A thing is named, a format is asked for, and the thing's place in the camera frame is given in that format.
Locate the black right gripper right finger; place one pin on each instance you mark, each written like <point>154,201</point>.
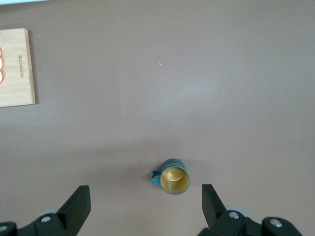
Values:
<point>216,216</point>

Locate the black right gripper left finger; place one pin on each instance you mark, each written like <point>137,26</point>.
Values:
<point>71,214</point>

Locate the bamboo cutting board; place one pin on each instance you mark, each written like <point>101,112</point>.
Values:
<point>14,73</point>

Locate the orange slice toy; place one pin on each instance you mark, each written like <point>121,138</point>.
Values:
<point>2,76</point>

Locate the dark green cup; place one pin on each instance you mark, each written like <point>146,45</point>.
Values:
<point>176,186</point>

